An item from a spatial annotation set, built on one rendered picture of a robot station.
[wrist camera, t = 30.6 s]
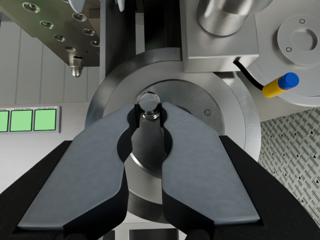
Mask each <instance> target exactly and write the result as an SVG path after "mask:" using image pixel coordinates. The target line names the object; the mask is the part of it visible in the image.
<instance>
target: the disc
mask: <svg viewBox="0 0 320 240"><path fill-rule="evenodd" d="M166 60H180V61H183V60H182V48H175V47H169V48H158V49H153V50H148V51H145V52H142V53H140V54H137V55H135V56H133V57H131V58H129V59H127V60H126V61H124V62H123V63H121V64H120V65H119V66H117V67H116V68H115V69H114V70H113V71H112V72H110V73H109V74H108V76H107V77H106V78H105V79H104V80H103V82H102V83H101V84H100V86H99V87H98V88H97V90H96V92H95V94H94V96H93V98H92V100H91V102H90V105H89V108H88V111H87V116H86V120H85V128H84V129H86V128H87V127H88V126H90V125H91V124H93V123H94V122H96V121H97V120H99V119H101V118H102V115H103V112H104V109H105V106H106V104H107V102H108V99H109V97H110V96H111V94H112V93H113V91H114V90H115V88H116V87H117V86H118V85H119V84H120V83H121V82H122V81H123V80H124V79H125V78H126V77H127V76H128V75H130V74H131V73H133V72H134V71H136V70H137V69H139V68H141V67H143V66H146V65H148V64H151V63H155V62H159V61H166ZM213 73H215V74H216V75H217V76H219V77H220V78H221V79H222V80H223V81H224V82H225V83H226V84H227V85H228V86H229V87H230V88H231V90H232V91H233V93H234V94H235V96H236V97H237V99H238V101H239V103H240V106H241V108H242V111H243V115H244V119H245V124H246V143H245V149H244V151H245V152H247V153H248V154H249V155H250V156H251V157H252V158H254V160H256V161H258V158H259V154H260V146H261V127H260V119H259V115H258V111H257V108H256V105H255V103H254V100H253V98H252V96H251V94H250V93H249V91H248V89H247V88H246V86H245V85H244V83H243V82H242V81H241V80H240V78H239V77H238V76H237V75H236V74H235V73H234V72H233V71H218V72H213ZM127 211H128V212H129V213H131V214H133V215H135V216H137V217H140V218H142V219H145V220H149V221H153V222H157V223H164V224H169V223H168V222H167V221H166V220H165V218H164V216H163V211H162V204H157V203H154V202H151V201H148V200H145V199H143V198H141V197H139V196H137V195H135V194H134V193H132V192H131V191H130V190H129V200H128V209H127Z"/></svg>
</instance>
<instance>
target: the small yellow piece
mask: <svg viewBox="0 0 320 240"><path fill-rule="evenodd" d="M233 64H235V65H236V66H237V67H238V68H239V69H240V70H241V72H242V73H243V74H244V76H245V77H246V78H247V79H248V80H249V81H250V82H251V83H252V84H253V85H254V86H255V87H256V88H258V89H259V90H261V91H262V93H263V95H264V96H265V97H267V98H273V97H275V96H277V95H279V94H282V93H284V92H286V91H288V90H290V89H291V88H293V87H296V86H297V85H298V83H299V77H298V76H297V75H296V74H295V73H293V72H288V73H286V74H285V75H283V76H280V77H278V78H277V79H275V80H273V81H272V82H270V83H268V84H267V85H265V86H263V85H261V84H260V83H259V82H257V81H256V80H255V79H254V78H253V77H252V76H251V75H250V73H249V72H248V71H247V70H246V68H245V67H244V66H243V65H242V64H241V63H240V62H239V61H234V62H233Z"/></svg>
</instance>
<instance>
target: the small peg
mask: <svg viewBox="0 0 320 240"><path fill-rule="evenodd" d="M137 104H138V108H139V110H140V112H141V113H142V115H143V117H144V118H145V119H147V120H154V119H156V118H157V117H158V116H159V115H160V99H159V97H158V95H157V94H155V93H154V92H151V91H147V92H144V93H142V94H141V95H140V96H139V97H138V100H137Z"/></svg>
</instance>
